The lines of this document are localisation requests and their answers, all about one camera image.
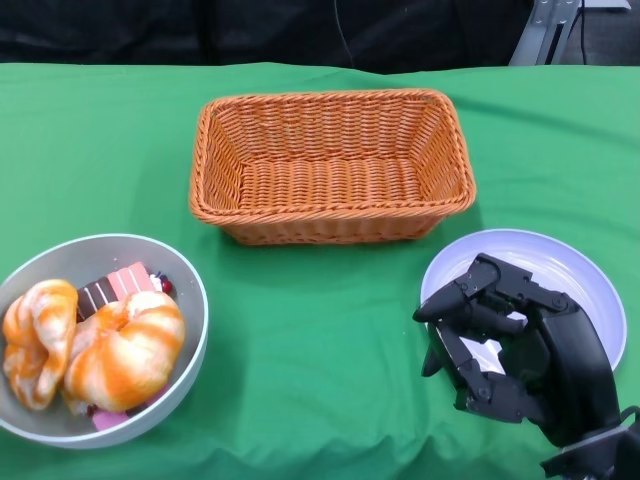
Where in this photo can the small orange-striped bread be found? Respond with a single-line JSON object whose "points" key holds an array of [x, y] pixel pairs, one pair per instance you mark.
{"points": [[35, 340]]}

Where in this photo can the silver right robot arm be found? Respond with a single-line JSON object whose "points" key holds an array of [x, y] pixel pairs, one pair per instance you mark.
{"points": [[590, 457]]}

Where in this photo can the lavender plate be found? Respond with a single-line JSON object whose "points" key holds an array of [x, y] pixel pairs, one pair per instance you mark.
{"points": [[575, 270]]}

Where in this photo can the grey metal stand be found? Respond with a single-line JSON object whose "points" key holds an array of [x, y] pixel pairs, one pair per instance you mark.
{"points": [[537, 35]]}

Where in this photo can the orange wicker basket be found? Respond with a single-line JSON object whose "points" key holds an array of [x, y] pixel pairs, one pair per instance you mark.
{"points": [[330, 190]]}

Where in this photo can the magenta layered cake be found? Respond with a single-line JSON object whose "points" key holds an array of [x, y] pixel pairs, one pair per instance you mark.
{"points": [[107, 420]]}

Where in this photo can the black backdrop cloth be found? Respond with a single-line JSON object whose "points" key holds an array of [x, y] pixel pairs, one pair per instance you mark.
{"points": [[150, 30]]}

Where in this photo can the grey-green bowl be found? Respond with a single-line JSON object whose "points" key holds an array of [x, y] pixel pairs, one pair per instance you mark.
{"points": [[100, 255]]}

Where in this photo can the brown and pink layered cake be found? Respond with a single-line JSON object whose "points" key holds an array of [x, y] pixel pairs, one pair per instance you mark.
{"points": [[125, 282]]}

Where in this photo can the green tablecloth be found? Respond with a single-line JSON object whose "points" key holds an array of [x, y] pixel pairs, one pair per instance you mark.
{"points": [[100, 150]]}

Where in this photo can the large orange-striped bread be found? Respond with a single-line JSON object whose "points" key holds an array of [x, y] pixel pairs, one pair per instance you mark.
{"points": [[125, 355]]}

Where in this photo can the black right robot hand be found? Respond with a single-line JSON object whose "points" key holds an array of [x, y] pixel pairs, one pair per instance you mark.
{"points": [[570, 360]]}

